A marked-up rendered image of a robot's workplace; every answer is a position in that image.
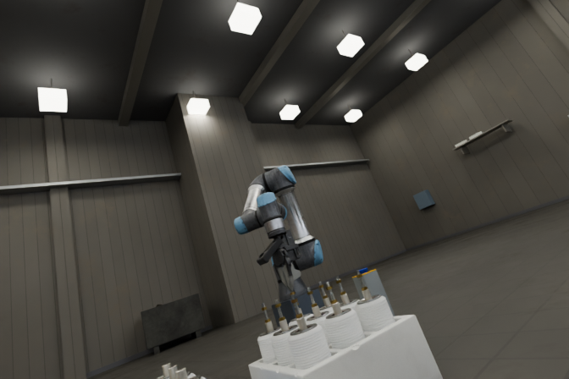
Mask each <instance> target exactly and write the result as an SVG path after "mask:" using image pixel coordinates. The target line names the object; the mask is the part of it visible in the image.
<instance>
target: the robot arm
mask: <svg viewBox="0 0 569 379"><path fill-rule="evenodd" d="M295 184H296V179H295V177H294V175H293V174H292V172H291V171H290V169H289V168H288V167H287V166H285V165H283V166H281V167H277V168H275V169H273V170H270V171H268V172H266V173H262V174H260V175H259V176H257V177H256V178H255V179H254V180H253V181H252V182H251V184H250V186H249V188H248V191H247V195H248V197H247V200H246V204H245V208H244V211H243V213H242V216H241V217H237V218H236V219H235V221H234V224H235V229H236V231H237V233H239V234H244V233H249V232H251V231H253V230H256V229H258V228H261V227H265V229H266V232H267V234H268V238H269V239H274V240H273V241H272V243H271V244H270V245H269V246H268V247H267V249H266V250H265V251H264V252H263V253H262V254H261V255H260V256H259V258H258V259H257V263H258V264H259V265H260V266H261V265H263V264H265V263H268V261H269V259H270V258H271V257H272V258H271V261H272V264H273V269H274V272H275V275H276V278H277V281H278V284H279V301H280V302H284V301H286V300H289V299H292V298H291V295H290V293H291V291H294V292H296V294H295V297H298V296H301V295H303V294H306V293H307V292H308V291H307V286H306V284H304V282H303V281H302V279H301V271H303V270H306V269H308V268H311V267H313V266H317V265H319V264H321V263H323V252H322V248H321V245H320V242H319V240H315V238H314V237H313V236H311V235H310V233H309V231H308V228H307V225H306V222H305V219H304V217H303V215H302V213H301V208H300V207H299V204H298V201H297V199H296V196H295V193H294V190H295V188H296V187H295ZM275 196H278V197H279V200H280V203H281V204H280V203H278V202H277V200H276V198H275ZM285 219H287V221H288V224H289V226H290V229H289V230H286V229H285V223H284V220H285ZM292 235H293V236H292ZM293 237H294V238H293ZM294 240H295V241H294Z"/></svg>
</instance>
